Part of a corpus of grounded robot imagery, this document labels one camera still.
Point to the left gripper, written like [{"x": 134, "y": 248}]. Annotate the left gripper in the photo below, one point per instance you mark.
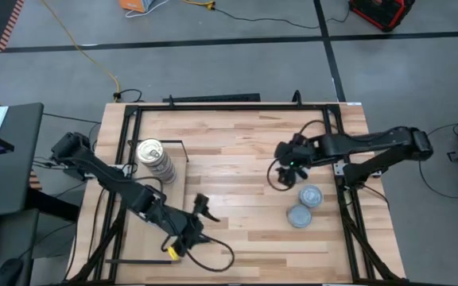
[{"x": 191, "y": 232}]

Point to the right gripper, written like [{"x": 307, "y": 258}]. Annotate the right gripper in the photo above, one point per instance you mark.
[{"x": 292, "y": 155}]

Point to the blue red salmon can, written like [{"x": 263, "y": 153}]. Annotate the blue red salmon can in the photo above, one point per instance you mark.
[
  {"x": 169, "y": 180},
  {"x": 164, "y": 163},
  {"x": 171, "y": 175},
  {"x": 169, "y": 171},
  {"x": 167, "y": 167},
  {"x": 149, "y": 151}
]

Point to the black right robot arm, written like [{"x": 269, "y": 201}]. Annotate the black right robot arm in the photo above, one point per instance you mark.
[{"x": 372, "y": 141}]

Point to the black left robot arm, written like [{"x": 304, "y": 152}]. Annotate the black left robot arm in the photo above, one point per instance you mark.
[{"x": 105, "y": 176}]

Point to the yellow tag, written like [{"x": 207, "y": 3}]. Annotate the yellow tag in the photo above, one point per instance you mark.
[{"x": 172, "y": 253}]

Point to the black clamp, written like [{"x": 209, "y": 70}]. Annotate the black clamp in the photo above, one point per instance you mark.
[{"x": 297, "y": 97}]

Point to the long black bar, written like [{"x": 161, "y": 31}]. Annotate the long black bar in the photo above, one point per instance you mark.
[{"x": 213, "y": 98}]

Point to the black desk leg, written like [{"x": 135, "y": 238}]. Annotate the black desk leg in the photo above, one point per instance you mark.
[{"x": 54, "y": 206}]

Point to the red and black box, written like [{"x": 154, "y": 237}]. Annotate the red and black box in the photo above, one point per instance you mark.
[{"x": 380, "y": 12}]

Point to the grey keyboard tray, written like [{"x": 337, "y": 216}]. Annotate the grey keyboard tray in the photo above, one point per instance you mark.
[{"x": 22, "y": 238}]

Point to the grey desk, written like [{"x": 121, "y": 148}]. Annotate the grey desk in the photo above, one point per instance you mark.
[{"x": 18, "y": 159}]

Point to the orange box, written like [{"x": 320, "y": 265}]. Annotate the orange box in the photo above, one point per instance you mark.
[{"x": 133, "y": 5}]

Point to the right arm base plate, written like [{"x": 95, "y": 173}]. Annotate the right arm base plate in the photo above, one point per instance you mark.
[{"x": 338, "y": 168}]

